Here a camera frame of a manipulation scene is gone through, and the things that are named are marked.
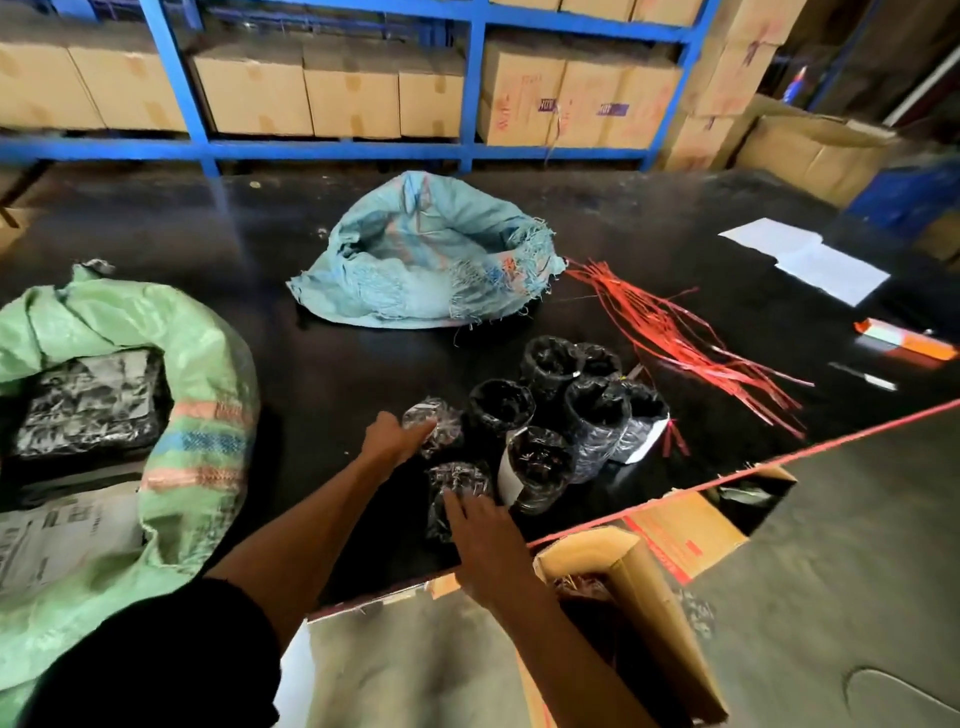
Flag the blue bin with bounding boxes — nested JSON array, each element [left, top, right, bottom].
[[847, 161, 960, 241]]

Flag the rows of plain taped boxes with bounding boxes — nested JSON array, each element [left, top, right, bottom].
[[0, 29, 466, 140]]

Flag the small orange object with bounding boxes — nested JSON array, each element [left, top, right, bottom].
[[854, 317, 960, 363]]

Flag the pile of black packets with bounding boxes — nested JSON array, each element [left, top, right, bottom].
[[466, 335, 671, 517]]

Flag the person's right forearm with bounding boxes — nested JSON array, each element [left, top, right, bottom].
[[487, 577, 661, 728]]

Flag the bundle of red plastic strings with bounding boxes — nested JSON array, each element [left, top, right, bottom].
[[566, 260, 815, 459]]

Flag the open brown waste box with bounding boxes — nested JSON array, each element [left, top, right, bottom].
[[515, 524, 730, 728]]

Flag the green woven sack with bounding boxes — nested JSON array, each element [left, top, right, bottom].
[[0, 262, 262, 728]]

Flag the blue metal shelf rack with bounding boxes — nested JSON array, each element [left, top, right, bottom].
[[0, 0, 721, 178]]

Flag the white pole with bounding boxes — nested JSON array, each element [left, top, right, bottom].
[[884, 44, 960, 129]]

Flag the white paper label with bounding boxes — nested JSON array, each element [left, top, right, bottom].
[[273, 620, 316, 728]]

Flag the black white pen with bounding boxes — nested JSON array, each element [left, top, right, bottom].
[[828, 361, 899, 393]]

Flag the person's right hand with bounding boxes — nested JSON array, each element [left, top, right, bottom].
[[442, 488, 541, 613]]

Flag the blue woven sack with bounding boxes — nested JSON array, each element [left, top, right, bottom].
[[287, 170, 568, 331]]

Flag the tall stack of printed cartons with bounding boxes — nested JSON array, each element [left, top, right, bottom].
[[658, 0, 808, 172]]

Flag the person's left hand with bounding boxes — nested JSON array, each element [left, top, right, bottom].
[[359, 410, 438, 485]]

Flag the large open cardboard box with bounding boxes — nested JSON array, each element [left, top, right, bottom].
[[734, 112, 898, 210]]

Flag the white paper sheet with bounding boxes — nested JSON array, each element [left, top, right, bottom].
[[718, 217, 892, 309]]

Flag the flattened red printed carton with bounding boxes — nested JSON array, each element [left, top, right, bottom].
[[620, 464, 798, 588]]

